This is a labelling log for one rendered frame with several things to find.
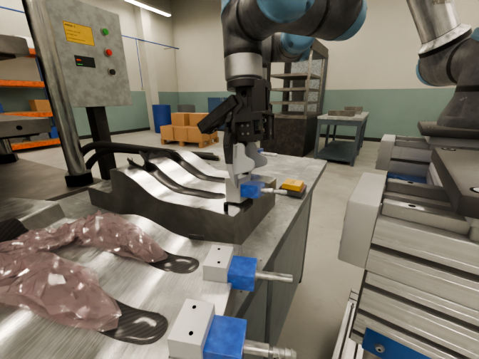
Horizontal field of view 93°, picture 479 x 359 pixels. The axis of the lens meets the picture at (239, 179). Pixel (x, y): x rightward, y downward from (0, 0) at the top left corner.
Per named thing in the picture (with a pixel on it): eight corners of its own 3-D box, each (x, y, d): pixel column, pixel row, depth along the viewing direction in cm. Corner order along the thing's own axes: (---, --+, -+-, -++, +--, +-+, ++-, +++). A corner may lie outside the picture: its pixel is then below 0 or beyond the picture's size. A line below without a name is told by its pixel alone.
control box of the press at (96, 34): (161, 271, 153) (123, 12, 102) (122, 305, 128) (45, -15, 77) (139, 261, 162) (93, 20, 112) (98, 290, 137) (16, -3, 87)
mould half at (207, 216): (274, 204, 69) (277, 162, 64) (234, 253, 47) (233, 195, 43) (156, 179, 91) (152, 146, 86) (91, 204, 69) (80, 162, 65)
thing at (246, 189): (290, 201, 48) (290, 177, 47) (283, 209, 44) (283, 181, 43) (236, 195, 54) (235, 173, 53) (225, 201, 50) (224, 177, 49)
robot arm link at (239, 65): (216, 58, 43) (237, 68, 50) (217, 83, 44) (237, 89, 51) (252, 49, 39) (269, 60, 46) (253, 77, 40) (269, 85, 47)
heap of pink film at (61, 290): (174, 247, 40) (170, 208, 38) (100, 350, 24) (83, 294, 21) (53, 232, 45) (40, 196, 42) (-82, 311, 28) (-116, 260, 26)
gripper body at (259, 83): (261, 144, 42) (259, 74, 40) (222, 144, 46) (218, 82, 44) (275, 142, 49) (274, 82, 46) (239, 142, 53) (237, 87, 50)
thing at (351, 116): (362, 147, 533) (370, 106, 501) (353, 167, 380) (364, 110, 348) (331, 144, 567) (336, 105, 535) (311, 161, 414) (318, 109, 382)
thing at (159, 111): (177, 132, 767) (174, 104, 737) (163, 134, 720) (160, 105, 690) (165, 130, 796) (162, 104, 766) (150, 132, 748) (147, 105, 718)
